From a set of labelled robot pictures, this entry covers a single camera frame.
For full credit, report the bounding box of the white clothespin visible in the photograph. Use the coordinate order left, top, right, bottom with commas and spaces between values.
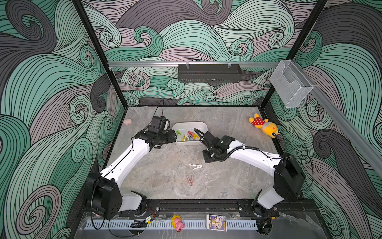
189, 164, 203, 170

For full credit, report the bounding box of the pink clothespin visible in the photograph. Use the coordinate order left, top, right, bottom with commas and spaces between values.
185, 173, 194, 186

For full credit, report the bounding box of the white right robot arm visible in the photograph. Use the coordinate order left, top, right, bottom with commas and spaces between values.
195, 129, 305, 217

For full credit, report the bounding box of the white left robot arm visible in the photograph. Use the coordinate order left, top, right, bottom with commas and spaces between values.
85, 130, 177, 220

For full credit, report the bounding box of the white plastic storage box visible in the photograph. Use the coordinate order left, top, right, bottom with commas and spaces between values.
172, 121, 208, 146

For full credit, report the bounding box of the playing card box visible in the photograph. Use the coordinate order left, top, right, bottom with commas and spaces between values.
206, 214, 227, 232

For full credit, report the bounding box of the pink eraser blob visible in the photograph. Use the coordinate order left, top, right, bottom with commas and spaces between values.
123, 119, 132, 125

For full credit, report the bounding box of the yellow plush bear toy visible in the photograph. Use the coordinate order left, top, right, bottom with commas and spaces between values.
249, 114, 280, 138

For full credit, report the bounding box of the pink yellow plush toy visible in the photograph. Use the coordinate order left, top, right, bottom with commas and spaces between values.
172, 215, 186, 232

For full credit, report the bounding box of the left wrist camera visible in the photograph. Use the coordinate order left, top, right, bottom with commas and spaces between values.
148, 116, 170, 134

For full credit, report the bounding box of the black wall tray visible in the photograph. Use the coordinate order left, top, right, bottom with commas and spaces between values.
178, 64, 243, 83

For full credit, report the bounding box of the aluminium rail back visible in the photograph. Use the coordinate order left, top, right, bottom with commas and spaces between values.
108, 61, 279, 68

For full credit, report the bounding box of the aluminium rail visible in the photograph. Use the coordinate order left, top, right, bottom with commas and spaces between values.
297, 64, 382, 175
108, 61, 279, 68

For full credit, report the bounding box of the clear plastic wall bin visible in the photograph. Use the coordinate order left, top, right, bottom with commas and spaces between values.
270, 60, 313, 108

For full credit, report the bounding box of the white slotted cable duct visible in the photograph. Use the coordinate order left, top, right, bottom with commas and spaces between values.
94, 219, 258, 231

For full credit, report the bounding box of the aluminium rail right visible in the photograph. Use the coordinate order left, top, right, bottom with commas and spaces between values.
297, 64, 382, 175

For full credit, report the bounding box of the black corner frame post left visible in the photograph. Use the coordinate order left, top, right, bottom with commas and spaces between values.
72, 0, 128, 111

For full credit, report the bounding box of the black corner frame post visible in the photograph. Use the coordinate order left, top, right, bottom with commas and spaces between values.
259, 0, 328, 110
72, 0, 128, 111

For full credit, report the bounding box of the black corner frame post right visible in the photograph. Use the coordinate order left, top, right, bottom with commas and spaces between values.
259, 0, 328, 110

